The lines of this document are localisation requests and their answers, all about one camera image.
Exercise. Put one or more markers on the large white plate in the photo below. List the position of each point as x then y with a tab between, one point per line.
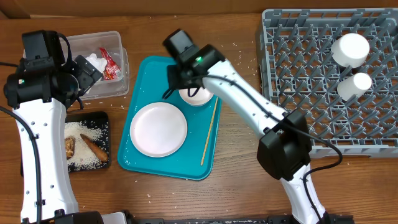
158	129

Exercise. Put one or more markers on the pile of rice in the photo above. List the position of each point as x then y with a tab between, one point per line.
84	158

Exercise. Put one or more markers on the red snack wrapper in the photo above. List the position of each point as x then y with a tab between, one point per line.
112	69

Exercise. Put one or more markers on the black tray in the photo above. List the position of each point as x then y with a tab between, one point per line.
100	118

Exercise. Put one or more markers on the clear plastic bin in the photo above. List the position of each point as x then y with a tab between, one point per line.
115	87

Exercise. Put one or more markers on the teal plastic tray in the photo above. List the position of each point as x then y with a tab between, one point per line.
151	83

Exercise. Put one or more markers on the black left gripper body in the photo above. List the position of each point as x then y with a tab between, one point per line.
86	75

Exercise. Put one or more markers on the white upturned cup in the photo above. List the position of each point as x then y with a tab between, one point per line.
355	85

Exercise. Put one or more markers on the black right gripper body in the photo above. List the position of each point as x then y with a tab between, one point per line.
175	81

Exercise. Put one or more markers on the grey dishwasher rack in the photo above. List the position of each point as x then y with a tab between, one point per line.
298	71

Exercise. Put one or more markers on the wooden chopstick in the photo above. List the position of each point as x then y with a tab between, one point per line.
209	132

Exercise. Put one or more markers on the brown carrot piece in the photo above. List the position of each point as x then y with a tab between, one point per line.
99	153

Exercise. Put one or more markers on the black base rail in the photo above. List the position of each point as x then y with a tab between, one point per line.
125	217

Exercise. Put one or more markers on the brown shiitake mushroom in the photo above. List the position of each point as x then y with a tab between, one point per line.
69	147

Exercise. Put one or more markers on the pink small bowl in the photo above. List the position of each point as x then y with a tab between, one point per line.
195	96

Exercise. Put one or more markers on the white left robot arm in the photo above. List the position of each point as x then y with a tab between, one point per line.
48	195

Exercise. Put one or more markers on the white saucer plate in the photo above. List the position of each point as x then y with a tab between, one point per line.
350	50

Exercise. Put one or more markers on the white napkin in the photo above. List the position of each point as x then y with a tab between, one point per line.
99	63

